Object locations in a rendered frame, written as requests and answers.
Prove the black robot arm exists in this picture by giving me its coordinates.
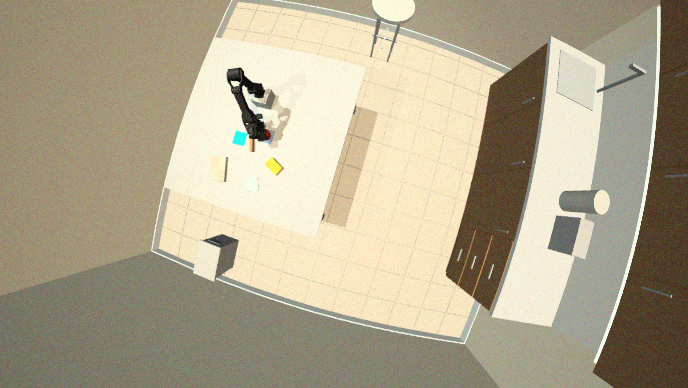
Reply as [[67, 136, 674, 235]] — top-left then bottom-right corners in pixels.
[[226, 67, 265, 139]]

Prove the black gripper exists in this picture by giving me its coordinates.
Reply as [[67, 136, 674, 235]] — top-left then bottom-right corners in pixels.
[[256, 113, 267, 142]]

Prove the white flat square tile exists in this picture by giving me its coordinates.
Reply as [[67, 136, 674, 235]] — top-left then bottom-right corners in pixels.
[[244, 177, 259, 192]]

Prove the yellow block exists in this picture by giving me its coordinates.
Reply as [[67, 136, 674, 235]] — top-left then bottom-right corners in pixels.
[[265, 157, 283, 175]]

